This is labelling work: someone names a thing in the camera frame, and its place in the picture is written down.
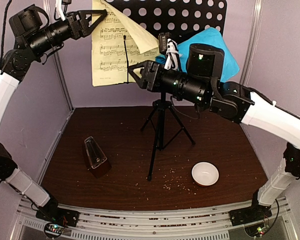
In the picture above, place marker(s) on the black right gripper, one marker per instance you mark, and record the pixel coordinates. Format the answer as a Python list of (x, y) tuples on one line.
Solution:
[(152, 76)]

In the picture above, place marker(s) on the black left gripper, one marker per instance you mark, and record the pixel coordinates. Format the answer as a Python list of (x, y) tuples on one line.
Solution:
[(80, 26)]

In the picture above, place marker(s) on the yellow sheet music paper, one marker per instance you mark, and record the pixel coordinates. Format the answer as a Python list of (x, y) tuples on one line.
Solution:
[(118, 42)]

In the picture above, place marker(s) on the black music stand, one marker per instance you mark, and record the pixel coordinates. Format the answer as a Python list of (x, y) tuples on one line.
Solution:
[(162, 125)]

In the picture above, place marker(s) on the blue paper sheet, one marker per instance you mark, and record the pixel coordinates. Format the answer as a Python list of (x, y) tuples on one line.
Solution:
[(212, 37)]

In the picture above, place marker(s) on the clear plastic metronome cover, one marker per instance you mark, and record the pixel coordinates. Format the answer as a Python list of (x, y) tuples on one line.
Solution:
[(95, 155)]

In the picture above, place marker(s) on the red wooden metronome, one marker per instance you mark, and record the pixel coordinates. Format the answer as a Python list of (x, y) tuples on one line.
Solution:
[(99, 172)]

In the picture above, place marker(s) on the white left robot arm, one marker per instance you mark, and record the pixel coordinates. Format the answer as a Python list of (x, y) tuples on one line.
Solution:
[(14, 65)]

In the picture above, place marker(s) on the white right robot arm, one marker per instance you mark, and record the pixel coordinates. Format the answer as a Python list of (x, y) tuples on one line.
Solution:
[(244, 105)]

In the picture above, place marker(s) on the white ceramic bowl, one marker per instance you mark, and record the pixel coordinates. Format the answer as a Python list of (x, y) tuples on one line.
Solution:
[(205, 174)]

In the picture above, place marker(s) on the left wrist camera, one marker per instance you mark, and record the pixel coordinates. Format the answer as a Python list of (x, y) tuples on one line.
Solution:
[(62, 7)]

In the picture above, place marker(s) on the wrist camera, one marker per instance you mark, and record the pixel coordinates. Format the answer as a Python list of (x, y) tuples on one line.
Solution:
[(62, 7), (169, 49)]

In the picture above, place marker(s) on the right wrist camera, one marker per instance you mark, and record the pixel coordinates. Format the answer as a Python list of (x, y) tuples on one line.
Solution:
[(169, 49)]

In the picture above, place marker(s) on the left aluminium corner post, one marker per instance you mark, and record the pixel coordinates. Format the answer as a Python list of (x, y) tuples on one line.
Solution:
[(47, 6)]

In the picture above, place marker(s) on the aluminium corner post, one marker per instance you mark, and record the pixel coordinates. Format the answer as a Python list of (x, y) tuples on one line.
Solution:
[(252, 42), (47, 6)]

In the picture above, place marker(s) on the right aluminium corner post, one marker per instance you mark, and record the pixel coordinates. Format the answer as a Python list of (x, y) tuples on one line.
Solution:
[(252, 42)]

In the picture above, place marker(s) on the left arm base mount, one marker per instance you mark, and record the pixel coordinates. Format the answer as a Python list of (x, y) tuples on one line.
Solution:
[(63, 217)]

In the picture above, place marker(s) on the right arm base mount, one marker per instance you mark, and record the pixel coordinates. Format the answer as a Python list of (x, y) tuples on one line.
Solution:
[(249, 214)]

